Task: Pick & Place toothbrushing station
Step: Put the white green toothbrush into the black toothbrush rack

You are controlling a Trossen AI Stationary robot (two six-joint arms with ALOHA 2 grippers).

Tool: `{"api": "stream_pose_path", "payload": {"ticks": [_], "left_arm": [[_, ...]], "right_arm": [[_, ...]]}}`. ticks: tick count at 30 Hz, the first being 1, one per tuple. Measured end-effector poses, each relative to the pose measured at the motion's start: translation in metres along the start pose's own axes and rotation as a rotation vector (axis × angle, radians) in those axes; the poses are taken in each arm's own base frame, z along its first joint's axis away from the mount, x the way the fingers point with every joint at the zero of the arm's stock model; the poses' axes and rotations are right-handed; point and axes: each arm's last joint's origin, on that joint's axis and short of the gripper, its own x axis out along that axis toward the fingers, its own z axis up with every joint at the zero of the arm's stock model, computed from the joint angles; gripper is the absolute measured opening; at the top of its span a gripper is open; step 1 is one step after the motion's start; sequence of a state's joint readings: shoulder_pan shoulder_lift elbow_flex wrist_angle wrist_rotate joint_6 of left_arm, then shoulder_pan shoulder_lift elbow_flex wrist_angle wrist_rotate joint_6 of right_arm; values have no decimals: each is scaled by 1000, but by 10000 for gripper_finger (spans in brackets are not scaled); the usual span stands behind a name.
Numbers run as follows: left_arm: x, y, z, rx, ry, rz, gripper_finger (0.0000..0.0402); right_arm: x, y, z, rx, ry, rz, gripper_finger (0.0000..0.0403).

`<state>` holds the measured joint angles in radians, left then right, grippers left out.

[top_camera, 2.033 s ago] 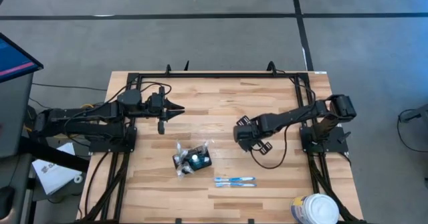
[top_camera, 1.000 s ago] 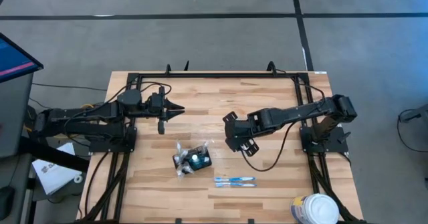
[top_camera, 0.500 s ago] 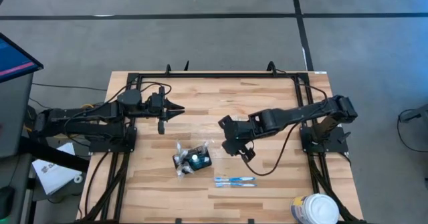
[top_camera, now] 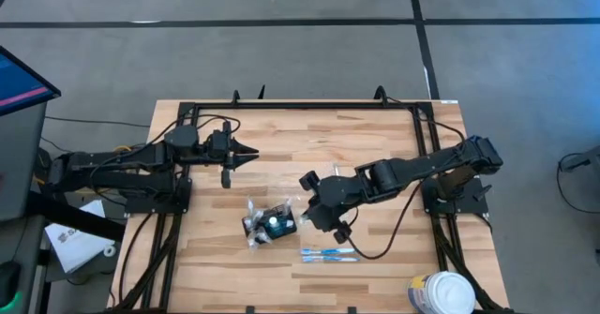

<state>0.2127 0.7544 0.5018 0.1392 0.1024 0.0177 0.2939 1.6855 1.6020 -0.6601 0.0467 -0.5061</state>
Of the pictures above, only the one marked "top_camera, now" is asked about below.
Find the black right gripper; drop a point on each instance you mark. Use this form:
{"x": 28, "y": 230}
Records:
{"x": 330, "y": 201}

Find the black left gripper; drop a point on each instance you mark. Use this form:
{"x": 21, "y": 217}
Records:
{"x": 219, "y": 147}

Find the bundle of packaged toothbrushes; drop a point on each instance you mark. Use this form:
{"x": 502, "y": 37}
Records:
{"x": 250, "y": 208}

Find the blue white toothbrush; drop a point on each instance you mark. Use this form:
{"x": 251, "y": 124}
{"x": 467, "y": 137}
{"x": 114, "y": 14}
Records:
{"x": 328, "y": 251}
{"x": 328, "y": 259}

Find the clear toothbrush bundle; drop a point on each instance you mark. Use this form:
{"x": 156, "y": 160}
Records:
{"x": 257, "y": 240}

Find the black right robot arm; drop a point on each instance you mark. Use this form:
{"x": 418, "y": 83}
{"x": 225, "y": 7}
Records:
{"x": 412, "y": 168}

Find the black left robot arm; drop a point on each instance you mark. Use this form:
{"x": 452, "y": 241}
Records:
{"x": 140, "y": 157}

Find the white lidded canister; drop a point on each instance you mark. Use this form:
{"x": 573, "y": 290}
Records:
{"x": 443, "y": 293}

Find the white tape roll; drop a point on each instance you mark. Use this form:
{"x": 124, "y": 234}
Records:
{"x": 109, "y": 250}

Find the black desk beam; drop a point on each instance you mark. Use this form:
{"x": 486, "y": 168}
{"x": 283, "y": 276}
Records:
{"x": 75, "y": 218}

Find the white paper booklet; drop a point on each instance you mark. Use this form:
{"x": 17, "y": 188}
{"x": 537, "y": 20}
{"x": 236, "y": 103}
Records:
{"x": 77, "y": 239}

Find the blue screen monitor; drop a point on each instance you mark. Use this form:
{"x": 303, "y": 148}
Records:
{"x": 19, "y": 82}

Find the black computer mouse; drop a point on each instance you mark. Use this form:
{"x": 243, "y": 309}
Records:
{"x": 8, "y": 281}

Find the black frame clamp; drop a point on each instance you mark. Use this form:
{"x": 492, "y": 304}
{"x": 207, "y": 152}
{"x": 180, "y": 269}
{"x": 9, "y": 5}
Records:
{"x": 380, "y": 94}
{"x": 235, "y": 97}

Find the black pointed bracket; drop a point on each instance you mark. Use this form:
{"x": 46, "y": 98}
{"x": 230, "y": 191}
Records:
{"x": 261, "y": 94}

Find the black table frame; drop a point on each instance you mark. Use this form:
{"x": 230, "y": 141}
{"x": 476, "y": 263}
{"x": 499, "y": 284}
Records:
{"x": 304, "y": 105}

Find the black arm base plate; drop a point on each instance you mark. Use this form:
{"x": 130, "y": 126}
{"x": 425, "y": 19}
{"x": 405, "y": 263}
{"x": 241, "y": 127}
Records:
{"x": 469, "y": 204}
{"x": 154, "y": 206}

